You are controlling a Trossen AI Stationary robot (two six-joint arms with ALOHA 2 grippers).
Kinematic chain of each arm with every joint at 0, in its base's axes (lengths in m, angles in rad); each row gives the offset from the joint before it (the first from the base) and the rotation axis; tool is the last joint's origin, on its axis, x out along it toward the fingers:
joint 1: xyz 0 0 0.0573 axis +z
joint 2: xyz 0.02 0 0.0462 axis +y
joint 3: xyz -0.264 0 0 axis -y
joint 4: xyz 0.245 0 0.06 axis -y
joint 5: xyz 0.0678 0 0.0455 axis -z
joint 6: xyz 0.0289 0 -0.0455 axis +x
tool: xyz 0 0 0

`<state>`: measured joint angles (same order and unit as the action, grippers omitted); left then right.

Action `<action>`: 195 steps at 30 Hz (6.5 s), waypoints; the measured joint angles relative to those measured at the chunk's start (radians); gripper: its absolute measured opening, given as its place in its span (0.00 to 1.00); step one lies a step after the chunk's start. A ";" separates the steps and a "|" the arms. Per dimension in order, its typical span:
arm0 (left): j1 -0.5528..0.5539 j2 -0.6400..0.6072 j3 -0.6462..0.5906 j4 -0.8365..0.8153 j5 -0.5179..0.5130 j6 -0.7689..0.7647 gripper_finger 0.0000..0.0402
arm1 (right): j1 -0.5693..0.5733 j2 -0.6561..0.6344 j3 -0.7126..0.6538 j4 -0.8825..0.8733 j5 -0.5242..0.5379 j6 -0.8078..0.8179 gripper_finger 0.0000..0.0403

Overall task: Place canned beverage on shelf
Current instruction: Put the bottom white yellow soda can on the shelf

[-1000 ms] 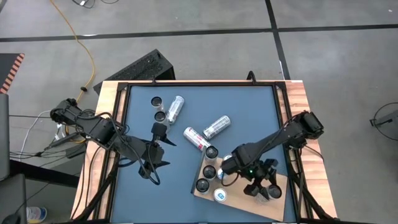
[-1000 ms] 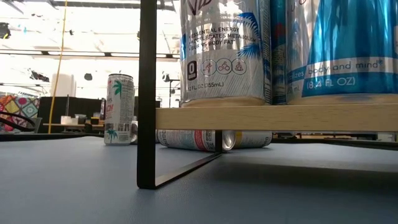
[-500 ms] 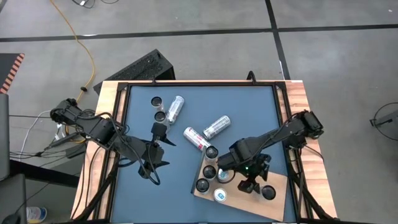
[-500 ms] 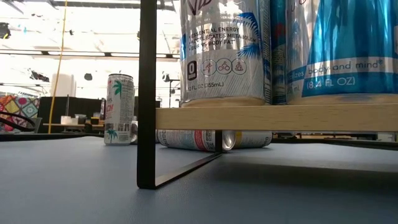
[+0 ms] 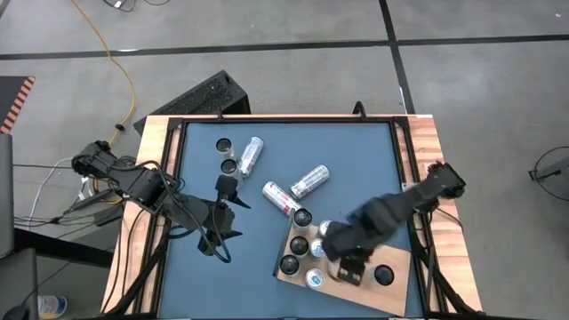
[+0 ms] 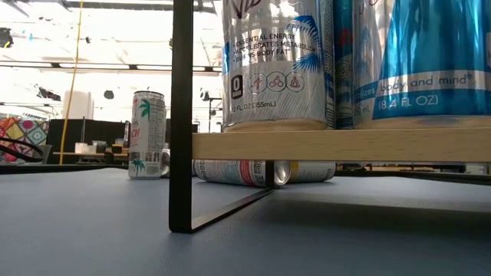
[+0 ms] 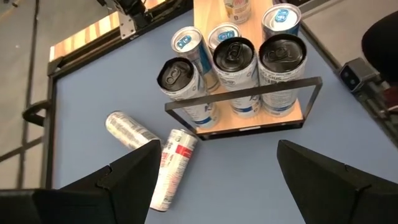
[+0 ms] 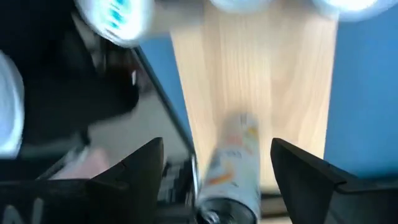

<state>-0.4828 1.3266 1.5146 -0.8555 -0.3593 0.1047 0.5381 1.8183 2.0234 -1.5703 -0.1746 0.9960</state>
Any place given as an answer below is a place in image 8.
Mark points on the blue table mat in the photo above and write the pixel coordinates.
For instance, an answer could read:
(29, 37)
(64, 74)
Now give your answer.
(363, 93)

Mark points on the white round object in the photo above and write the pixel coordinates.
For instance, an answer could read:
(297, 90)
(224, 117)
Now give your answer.
(9, 105)

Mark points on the silver-blue can with blue tab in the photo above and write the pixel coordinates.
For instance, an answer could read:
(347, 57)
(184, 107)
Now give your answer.
(115, 18)

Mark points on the white can with yellow patch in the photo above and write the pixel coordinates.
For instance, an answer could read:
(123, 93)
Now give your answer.
(233, 174)

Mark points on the black bulky object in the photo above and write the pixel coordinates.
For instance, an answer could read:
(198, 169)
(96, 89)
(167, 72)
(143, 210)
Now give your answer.
(62, 87)

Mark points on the wooden board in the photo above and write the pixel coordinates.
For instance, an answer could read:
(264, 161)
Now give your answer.
(264, 77)

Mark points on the silver can with blue tab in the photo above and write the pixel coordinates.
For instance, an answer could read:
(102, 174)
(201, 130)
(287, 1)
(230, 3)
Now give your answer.
(242, 4)

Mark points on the silver slim beverage can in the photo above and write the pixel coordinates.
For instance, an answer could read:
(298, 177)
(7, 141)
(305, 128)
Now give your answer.
(351, 7)

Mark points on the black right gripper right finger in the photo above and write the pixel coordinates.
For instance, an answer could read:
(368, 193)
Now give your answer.
(311, 196)

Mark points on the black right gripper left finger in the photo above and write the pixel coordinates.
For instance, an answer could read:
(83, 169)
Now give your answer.
(133, 193)

